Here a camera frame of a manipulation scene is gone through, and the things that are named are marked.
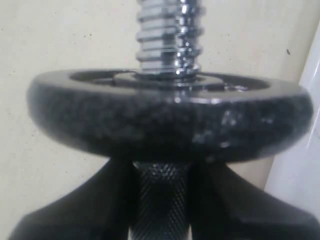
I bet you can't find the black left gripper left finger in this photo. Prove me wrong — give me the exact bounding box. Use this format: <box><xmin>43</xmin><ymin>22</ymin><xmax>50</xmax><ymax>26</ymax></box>
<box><xmin>9</xmin><ymin>159</ymin><xmax>137</xmax><ymax>240</ymax></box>

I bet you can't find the black right weight plate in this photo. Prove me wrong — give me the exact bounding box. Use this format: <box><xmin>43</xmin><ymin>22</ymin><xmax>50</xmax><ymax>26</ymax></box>
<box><xmin>27</xmin><ymin>69</ymin><xmax>313</xmax><ymax>163</ymax></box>

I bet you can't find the white plastic tray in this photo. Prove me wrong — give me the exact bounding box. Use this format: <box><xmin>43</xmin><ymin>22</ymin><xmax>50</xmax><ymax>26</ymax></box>
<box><xmin>264</xmin><ymin>29</ymin><xmax>320</xmax><ymax>220</ymax></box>

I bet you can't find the chrome threaded dumbbell bar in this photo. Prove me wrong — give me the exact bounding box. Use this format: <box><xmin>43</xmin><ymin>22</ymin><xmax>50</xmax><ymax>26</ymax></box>
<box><xmin>130</xmin><ymin>0</ymin><xmax>204</xmax><ymax>240</ymax></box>

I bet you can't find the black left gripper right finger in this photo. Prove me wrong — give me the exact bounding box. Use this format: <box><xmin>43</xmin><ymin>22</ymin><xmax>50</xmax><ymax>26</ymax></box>
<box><xmin>187</xmin><ymin>163</ymin><xmax>320</xmax><ymax>240</ymax></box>

